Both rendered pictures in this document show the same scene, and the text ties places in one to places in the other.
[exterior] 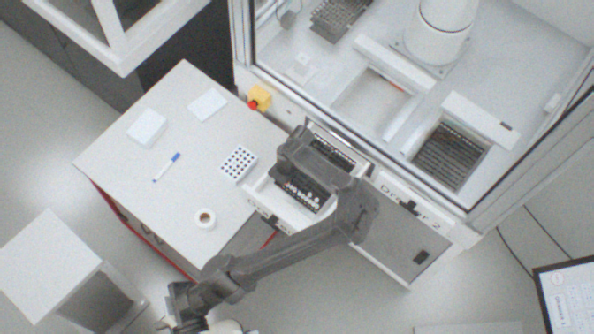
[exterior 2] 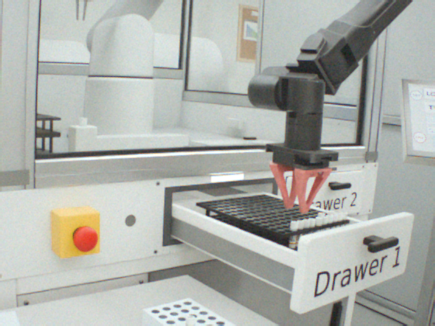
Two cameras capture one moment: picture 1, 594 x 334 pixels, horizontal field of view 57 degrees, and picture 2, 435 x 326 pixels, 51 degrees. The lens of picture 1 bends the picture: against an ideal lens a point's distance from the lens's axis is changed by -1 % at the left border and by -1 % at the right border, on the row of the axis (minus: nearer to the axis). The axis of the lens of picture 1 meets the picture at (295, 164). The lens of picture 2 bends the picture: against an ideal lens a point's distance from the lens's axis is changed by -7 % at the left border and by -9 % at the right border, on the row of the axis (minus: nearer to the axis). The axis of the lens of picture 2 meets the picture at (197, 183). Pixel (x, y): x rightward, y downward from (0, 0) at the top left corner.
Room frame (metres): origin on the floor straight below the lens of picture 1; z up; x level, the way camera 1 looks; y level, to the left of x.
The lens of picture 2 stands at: (0.57, 0.77, 1.11)
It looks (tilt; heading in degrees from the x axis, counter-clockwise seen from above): 11 degrees down; 291
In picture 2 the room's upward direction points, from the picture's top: 3 degrees clockwise
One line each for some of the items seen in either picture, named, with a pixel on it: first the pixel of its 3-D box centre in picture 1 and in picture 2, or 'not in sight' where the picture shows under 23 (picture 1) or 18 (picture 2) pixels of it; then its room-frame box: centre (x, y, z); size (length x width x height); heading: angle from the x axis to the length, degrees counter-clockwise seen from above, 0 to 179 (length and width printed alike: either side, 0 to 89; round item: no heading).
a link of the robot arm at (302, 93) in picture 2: (286, 154); (302, 95); (0.69, 0.03, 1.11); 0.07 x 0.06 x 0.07; 151
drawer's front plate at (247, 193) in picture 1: (277, 217); (360, 257); (0.58, 0.04, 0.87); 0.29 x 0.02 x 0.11; 58
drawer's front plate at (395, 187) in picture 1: (413, 203); (327, 195); (0.68, -0.40, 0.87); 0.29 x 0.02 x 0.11; 58
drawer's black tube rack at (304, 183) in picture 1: (315, 174); (270, 228); (0.75, -0.07, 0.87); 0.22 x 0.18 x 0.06; 148
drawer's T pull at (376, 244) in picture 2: (272, 220); (377, 242); (0.55, 0.05, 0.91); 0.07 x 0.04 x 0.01; 58
